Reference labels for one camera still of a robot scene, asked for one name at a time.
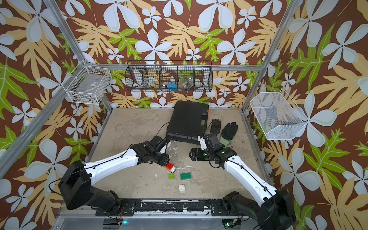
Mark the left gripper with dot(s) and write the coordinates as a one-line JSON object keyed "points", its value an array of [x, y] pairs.
{"points": [[165, 161]]}

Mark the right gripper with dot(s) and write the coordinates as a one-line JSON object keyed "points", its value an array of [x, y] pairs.
{"points": [[199, 154]]}

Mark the red lego brick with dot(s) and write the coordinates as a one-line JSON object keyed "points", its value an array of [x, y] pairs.
{"points": [[169, 166]]}

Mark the dark green lego brick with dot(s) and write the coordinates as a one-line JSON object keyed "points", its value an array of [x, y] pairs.
{"points": [[185, 176]]}

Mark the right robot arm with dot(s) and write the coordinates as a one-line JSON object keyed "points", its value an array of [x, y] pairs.
{"points": [[271, 208]]}

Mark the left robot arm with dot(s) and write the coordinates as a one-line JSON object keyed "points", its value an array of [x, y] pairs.
{"points": [[77, 184]]}

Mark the small black box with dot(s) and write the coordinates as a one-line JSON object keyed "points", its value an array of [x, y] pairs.
{"points": [[215, 126]]}

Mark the black work glove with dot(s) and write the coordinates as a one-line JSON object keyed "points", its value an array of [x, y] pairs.
{"points": [[228, 133]]}

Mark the black plastic tool case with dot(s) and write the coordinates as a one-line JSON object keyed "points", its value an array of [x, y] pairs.
{"points": [[188, 122]]}

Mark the blue object in basket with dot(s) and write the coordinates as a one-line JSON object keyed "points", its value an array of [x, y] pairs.
{"points": [[172, 87]]}

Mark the white mesh basket right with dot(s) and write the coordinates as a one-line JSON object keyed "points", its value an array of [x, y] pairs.
{"points": [[278, 115]]}

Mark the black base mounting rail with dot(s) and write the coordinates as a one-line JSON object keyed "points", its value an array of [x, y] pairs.
{"points": [[210, 207]]}

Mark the black wire basket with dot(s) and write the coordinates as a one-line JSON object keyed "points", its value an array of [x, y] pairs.
{"points": [[189, 76]]}

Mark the white wire basket left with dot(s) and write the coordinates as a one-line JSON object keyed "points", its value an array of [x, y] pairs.
{"points": [[88, 84]]}

